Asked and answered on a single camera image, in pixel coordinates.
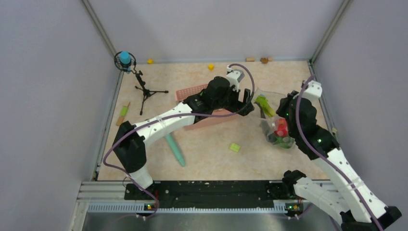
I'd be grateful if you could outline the green square block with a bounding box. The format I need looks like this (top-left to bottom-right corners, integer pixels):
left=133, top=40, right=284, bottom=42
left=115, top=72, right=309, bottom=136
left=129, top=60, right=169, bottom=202
left=229, top=143, right=241, bottom=153

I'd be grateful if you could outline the green celery stalk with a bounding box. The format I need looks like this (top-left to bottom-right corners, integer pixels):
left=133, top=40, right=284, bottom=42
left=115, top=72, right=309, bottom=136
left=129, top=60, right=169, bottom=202
left=255, top=95, right=276, bottom=117

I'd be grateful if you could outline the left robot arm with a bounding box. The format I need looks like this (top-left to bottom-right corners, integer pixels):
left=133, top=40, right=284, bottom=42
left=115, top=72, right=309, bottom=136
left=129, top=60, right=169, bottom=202
left=113, top=77, right=254, bottom=199

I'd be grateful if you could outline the teal silicone tool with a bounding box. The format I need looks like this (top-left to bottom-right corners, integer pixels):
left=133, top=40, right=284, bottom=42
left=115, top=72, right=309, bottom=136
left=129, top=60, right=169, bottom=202
left=165, top=134, right=186, bottom=167

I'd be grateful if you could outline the green and wood stick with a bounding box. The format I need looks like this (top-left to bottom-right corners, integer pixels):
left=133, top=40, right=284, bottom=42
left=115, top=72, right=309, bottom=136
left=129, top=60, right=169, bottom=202
left=115, top=101, right=130, bottom=126

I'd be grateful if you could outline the pink plastic basket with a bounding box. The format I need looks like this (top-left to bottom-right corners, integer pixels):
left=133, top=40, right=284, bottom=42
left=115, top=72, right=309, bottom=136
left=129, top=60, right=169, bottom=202
left=175, top=84, right=238, bottom=131

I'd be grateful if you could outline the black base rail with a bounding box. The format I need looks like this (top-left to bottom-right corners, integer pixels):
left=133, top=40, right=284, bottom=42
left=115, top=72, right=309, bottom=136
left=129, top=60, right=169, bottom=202
left=124, top=180, right=304, bottom=212

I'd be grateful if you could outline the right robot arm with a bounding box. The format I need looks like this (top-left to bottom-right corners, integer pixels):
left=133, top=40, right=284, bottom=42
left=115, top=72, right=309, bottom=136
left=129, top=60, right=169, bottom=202
left=276, top=91, right=402, bottom=231

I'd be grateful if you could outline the blue microphone on tripod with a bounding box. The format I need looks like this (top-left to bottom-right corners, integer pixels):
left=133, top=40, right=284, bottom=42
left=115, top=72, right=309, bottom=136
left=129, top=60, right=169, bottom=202
left=113, top=51, right=169, bottom=115

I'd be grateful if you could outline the clear pink zip bag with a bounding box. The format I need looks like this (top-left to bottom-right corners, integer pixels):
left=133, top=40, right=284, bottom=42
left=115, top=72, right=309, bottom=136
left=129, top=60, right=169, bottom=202
left=252, top=88, right=285, bottom=149

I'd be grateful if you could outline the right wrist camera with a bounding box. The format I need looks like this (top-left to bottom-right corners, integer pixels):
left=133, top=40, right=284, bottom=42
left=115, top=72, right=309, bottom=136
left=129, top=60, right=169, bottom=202
left=302, top=80, right=322, bottom=102

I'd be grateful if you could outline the brown wooden piece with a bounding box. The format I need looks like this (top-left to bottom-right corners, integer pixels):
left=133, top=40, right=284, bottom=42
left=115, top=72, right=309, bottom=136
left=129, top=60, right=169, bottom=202
left=260, top=57, right=269, bottom=64

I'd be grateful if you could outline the green bell pepper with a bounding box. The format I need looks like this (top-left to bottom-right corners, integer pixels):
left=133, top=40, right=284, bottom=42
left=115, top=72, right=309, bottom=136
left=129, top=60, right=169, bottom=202
left=268, top=133, right=294, bottom=149

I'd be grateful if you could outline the grey toy fish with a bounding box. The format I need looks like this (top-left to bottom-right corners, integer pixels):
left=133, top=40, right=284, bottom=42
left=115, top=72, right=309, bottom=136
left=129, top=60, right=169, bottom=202
left=259, top=108, right=270, bottom=136

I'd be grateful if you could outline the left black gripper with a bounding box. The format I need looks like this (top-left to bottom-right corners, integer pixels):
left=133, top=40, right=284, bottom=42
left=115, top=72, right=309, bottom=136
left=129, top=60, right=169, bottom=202
left=212, top=83, right=254, bottom=116

